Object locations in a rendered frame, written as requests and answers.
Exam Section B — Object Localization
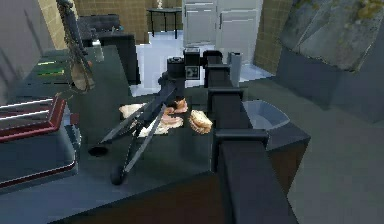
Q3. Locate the dark kitchen counter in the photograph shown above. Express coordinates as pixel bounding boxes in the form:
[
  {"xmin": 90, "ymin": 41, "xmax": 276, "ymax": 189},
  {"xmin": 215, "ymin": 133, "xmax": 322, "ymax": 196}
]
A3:
[{"xmin": 0, "ymin": 44, "xmax": 312, "ymax": 224}]

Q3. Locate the grey upright cylinder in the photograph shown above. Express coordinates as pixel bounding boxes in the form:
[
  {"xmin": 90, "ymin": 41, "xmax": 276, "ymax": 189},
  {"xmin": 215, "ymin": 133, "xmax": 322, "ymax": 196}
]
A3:
[{"xmin": 228, "ymin": 51, "xmax": 243, "ymax": 89}]

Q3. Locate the clear bottle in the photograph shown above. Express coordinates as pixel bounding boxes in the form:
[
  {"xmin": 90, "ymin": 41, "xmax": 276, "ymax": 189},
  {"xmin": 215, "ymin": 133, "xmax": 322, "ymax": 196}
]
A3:
[{"xmin": 90, "ymin": 37, "xmax": 105, "ymax": 63}]

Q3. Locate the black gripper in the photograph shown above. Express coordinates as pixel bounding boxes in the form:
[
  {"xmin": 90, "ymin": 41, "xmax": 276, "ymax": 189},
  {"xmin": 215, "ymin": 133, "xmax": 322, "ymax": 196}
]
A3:
[{"xmin": 87, "ymin": 56, "xmax": 187, "ymax": 186}]

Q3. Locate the black side table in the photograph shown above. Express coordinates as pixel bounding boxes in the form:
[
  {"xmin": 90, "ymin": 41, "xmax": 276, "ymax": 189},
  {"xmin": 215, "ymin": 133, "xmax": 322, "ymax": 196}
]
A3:
[{"xmin": 145, "ymin": 6, "xmax": 183, "ymax": 40}]

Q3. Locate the green flat item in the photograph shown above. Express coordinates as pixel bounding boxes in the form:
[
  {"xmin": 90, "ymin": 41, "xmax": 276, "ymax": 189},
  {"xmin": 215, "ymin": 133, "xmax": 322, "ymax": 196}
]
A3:
[{"xmin": 36, "ymin": 68, "xmax": 66, "ymax": 76}]

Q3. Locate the black cupboard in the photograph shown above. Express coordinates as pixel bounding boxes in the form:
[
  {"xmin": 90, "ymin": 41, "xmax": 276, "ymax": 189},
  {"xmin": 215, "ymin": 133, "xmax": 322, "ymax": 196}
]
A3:
[{"xmin": 77, "ymin": 13, "xmax": 142, "ymax": 86}]

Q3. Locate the red and grey toaster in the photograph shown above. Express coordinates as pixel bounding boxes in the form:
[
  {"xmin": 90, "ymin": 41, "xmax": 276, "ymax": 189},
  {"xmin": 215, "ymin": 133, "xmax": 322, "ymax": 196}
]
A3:
[{"xmin": 0, "ymin": 94, "xmax": 82, "ymax": 194}]

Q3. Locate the pink and white sandwich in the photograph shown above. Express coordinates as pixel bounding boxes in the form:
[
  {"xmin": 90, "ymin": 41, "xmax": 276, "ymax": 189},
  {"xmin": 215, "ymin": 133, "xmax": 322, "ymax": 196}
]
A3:
[{"xmin": 161, "ymin": 96, "xmax": 190, "ymax": 128}]

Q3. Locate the brown hanging utensil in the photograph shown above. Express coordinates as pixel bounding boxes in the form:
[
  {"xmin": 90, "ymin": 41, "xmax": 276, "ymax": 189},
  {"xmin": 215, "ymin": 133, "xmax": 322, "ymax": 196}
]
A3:
[{"xmin": 55, "ymin": 0, "xmax": 97, "ymax": 94}]

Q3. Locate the large grey green block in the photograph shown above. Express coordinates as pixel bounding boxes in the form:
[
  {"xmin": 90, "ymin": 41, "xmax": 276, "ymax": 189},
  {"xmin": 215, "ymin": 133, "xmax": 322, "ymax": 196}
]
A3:
[{"xmin": 275, "ymin": 0, "xmax": 384, "ymax": 125}]

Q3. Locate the tan bread sandwich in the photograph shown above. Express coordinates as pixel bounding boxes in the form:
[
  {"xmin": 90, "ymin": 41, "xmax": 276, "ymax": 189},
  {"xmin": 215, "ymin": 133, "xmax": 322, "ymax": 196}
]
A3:
[{"xmin": 188, "ymin": 109, "xmax": 214, "ymax": 135}]

